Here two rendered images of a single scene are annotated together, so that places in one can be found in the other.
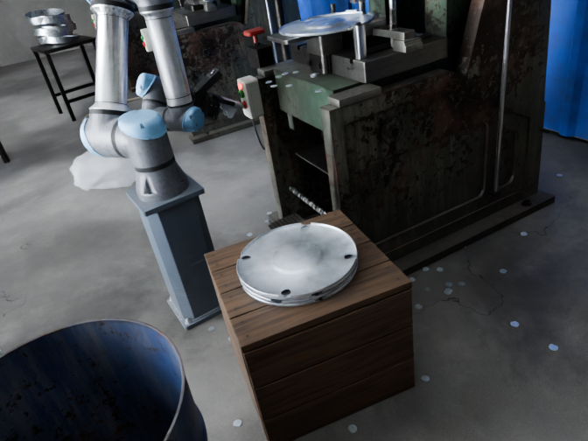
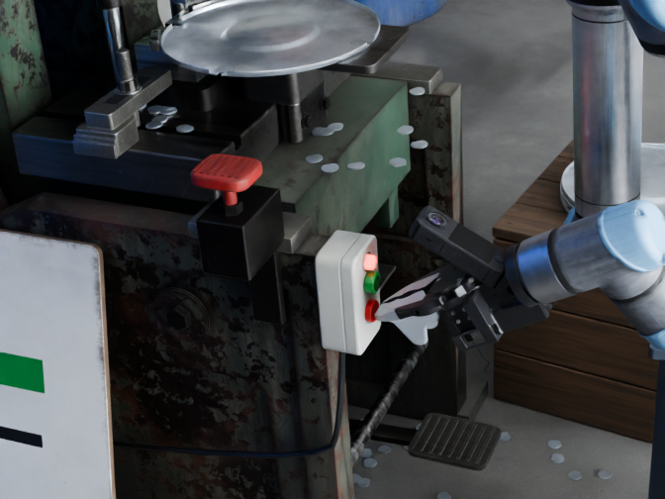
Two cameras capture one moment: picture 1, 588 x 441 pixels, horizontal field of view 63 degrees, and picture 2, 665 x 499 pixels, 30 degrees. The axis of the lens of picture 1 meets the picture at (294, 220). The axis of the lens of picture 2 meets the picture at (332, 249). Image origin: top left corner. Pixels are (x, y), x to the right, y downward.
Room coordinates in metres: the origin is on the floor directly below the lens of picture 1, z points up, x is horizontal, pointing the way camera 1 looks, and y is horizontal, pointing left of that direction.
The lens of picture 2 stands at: (2.55, 1.01, 1.36)
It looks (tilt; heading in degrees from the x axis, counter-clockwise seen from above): 30 degrees down; 228
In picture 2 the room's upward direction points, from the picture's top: 5 degrees counter-clockwise
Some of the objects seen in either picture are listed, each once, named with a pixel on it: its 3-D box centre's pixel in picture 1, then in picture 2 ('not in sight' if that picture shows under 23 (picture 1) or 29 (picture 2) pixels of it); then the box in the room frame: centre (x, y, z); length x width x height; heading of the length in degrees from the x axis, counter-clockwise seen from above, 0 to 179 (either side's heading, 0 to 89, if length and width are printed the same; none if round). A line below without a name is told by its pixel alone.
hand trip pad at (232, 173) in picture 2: (255, 40); (229, 196); (1.82, 0.02, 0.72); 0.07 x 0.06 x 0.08; 113
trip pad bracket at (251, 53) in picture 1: (262, 70); (246, 268); (1.80, 0.01, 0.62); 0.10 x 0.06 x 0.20; 23
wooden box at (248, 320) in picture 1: (307, 318); (642, 287); (0.95, 0.01, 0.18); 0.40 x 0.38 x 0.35; 106
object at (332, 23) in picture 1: (325, 23); (270, 32); (1.55, -0.20, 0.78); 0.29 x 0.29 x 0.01
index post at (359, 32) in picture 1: (360, 40); not in sight; (1.39, -0.27, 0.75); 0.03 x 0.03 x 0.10; 23
